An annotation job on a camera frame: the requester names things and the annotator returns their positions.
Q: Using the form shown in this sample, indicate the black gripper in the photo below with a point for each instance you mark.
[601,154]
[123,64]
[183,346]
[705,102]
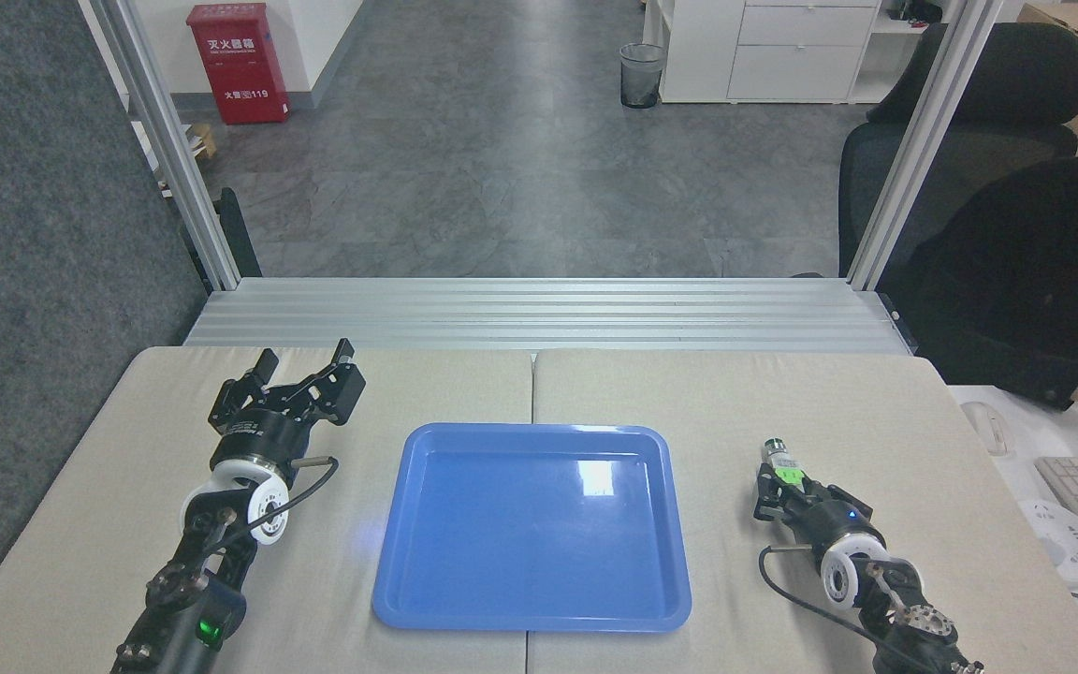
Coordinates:
[263,435]
[840,524]

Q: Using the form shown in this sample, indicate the switch part with green tab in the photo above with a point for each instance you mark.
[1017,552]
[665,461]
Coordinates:
[782,461]

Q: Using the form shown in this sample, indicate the blue plastic tray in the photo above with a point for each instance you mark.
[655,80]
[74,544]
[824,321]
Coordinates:
[530,534]

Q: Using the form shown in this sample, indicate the white computer mouse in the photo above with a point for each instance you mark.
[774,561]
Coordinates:
[986,428]

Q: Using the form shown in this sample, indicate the white power strip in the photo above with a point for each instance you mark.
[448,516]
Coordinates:
[1063,541]

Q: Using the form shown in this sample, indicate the dark grey felt partition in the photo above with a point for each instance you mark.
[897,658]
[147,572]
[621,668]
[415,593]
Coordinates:
[43,281]

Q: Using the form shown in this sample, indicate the person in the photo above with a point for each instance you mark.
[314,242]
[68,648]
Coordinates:
[1026,271]

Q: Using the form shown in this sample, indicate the red fire extinguisher box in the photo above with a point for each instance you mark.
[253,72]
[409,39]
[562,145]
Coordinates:
[238,65]

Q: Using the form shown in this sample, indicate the white drawer cabinet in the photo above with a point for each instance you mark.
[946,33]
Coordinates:
[782,51]

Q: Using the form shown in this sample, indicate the black mesh waste bin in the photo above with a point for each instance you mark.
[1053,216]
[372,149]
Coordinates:
[642,77]

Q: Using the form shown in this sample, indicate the black office chair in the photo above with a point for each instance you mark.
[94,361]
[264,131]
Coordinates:
[1007,94]

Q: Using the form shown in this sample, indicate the black bracket behind post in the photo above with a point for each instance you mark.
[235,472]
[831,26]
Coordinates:
[238,229]

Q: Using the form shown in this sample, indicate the silver aluminium rail platform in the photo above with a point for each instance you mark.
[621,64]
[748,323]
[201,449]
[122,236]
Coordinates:
[539,314]

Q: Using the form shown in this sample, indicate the silver aluminium post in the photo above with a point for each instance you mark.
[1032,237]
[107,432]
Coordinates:
[923,140]
[169,140]

